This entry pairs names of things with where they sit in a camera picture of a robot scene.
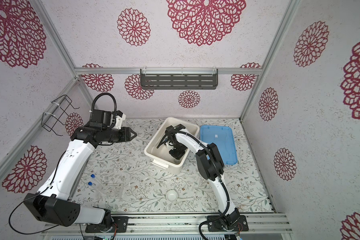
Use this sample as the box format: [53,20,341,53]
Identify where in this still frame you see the white plastic bin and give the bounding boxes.
[144,117,202,175]

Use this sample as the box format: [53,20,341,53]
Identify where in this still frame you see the blue-capped test tube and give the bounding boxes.
[91,174,108,195]
[88,182,104,198]

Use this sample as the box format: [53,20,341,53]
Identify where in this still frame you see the blue plastic lid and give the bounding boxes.
[200,125,238,166]

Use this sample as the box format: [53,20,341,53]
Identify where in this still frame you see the clear test tube rack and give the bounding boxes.
[97,182,124,200]

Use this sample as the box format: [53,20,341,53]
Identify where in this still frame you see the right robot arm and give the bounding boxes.
[158,124,249,240]

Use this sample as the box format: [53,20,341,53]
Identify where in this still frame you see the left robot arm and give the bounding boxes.
[22,126,137,233]

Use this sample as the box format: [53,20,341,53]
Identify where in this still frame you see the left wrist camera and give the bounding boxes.
[88,110,126,130]

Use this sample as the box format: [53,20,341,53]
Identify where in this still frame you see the black wire wall rack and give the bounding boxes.
[41,95,79,137]

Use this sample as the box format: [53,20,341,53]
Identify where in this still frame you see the dark metal wall shelf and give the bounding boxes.
[140,69,219,90]

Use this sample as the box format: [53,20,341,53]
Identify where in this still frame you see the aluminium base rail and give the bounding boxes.
[41,213,293,240]

